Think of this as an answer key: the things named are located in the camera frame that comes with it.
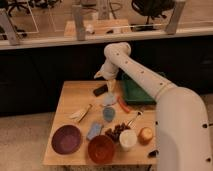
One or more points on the green plastic tray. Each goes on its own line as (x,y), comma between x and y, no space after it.
(133,94)

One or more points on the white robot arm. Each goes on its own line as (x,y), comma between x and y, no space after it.
(182,129)

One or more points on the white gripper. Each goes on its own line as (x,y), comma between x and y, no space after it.
(109,72)

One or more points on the metal spoon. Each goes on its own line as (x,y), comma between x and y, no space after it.
(139,113)

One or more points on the wooden bench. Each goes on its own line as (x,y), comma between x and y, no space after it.
(100,27)

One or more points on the orange-red bowl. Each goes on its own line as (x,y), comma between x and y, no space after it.
(101,149)

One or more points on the purple bowl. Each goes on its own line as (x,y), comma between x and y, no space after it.
(66,139)

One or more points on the black handled peeler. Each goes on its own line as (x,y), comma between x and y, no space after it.
(153,154)

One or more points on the bunch of dark grapes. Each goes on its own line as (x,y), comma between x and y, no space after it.
(115,132)

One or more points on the orange carrot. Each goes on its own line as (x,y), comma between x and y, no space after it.
(123,105)

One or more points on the white paper cup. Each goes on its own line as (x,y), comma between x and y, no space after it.
(128,139)

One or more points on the yellow-orange apple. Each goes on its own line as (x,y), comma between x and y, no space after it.
(145,135)

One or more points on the blue round cup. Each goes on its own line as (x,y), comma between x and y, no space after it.
(108,114)

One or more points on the black office chair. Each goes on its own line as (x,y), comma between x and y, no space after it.
(152,8)

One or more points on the wooden handled brush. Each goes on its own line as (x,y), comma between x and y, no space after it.
(84,112)

